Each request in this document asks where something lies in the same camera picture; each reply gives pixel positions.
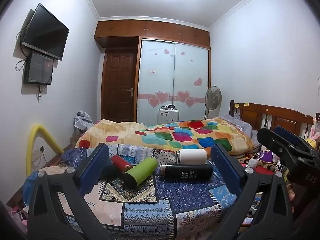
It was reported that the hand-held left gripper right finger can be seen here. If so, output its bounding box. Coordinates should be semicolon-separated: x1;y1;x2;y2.
211;144;294;240

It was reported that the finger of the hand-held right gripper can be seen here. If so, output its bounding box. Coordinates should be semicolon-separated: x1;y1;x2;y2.
257;127;304;164
273;125;320;155

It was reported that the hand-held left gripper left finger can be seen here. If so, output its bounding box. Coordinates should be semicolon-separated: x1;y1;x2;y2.
27;143;118;240

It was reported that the red cup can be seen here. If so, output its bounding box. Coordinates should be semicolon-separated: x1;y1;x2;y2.
111;155;133;174

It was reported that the black cup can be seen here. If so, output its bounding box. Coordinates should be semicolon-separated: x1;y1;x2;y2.
157;163;214;183

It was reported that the white cup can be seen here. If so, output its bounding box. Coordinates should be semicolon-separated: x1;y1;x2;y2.
175;148;208;166

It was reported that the green cup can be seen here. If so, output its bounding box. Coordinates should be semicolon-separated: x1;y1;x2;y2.
121;157;159;188

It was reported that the wooden bed headboard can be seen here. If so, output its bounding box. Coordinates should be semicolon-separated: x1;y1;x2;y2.
228;99;314;141

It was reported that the plush rabbit toy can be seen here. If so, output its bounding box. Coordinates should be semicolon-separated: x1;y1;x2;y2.
303;124;320;151

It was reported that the pale printed pillow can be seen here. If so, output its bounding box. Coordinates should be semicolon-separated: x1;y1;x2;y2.
219;114;253;141

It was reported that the grey cloth pile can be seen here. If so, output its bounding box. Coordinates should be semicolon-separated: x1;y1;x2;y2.
73;110;94;133

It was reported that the colourful checked quilt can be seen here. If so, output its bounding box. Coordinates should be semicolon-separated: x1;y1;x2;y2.
75;119;255;156

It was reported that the yellow foam tube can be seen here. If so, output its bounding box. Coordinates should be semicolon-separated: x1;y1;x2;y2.
26;123;65;178

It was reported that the blue patchwork blanket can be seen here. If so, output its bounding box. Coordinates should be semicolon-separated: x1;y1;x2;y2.
24;144;259;240

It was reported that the standing electric fan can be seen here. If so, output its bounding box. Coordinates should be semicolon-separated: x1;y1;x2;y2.
203;85;223;120

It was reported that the small white appliance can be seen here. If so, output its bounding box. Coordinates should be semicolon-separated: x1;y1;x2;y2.
157;106;180;125

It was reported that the brown wooden door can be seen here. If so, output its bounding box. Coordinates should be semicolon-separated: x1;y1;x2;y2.
101;49;138;123

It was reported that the frosted wardrobe with pink hearts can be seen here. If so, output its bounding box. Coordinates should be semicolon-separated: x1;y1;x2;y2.
137;38;210;126

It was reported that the brown wooden overhead cabinet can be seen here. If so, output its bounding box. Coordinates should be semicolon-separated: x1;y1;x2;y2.
94;20;211;48

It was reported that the wall socket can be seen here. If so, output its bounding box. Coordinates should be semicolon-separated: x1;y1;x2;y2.
32;146;47;166

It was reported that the small wall-mounted black monitor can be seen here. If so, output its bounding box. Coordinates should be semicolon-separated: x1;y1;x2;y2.
23;51;54;85

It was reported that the black wall cable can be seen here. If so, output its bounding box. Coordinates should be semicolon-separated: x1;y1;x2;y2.
15;29;30;72

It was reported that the wall-mounted black television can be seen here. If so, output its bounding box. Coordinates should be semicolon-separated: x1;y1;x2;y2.
22;3;70;61

